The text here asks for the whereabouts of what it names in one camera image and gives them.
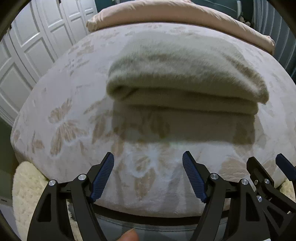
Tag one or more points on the white fluffy rug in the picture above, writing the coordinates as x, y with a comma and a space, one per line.
28, 186

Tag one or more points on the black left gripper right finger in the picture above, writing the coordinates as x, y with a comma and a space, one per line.
246, 220

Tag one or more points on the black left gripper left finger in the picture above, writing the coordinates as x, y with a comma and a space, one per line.
50, 220

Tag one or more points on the white panelled wardrobe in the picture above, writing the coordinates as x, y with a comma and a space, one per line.
37, 37

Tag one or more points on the operator fingertip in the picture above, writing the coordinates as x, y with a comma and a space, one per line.
130, 235

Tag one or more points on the teal upholstered headboard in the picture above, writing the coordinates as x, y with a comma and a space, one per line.
232, 8

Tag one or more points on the grey striped curtain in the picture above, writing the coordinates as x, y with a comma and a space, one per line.
267, 20

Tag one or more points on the pink folded duvet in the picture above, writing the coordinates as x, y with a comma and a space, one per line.
185, 12

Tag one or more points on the beige knitted sweater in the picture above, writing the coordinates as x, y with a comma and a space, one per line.
185, 72

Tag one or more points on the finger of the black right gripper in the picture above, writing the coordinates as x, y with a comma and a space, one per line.
286, 167
278, 209

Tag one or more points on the pink floral bed blanket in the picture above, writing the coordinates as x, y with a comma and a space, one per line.
68, 123

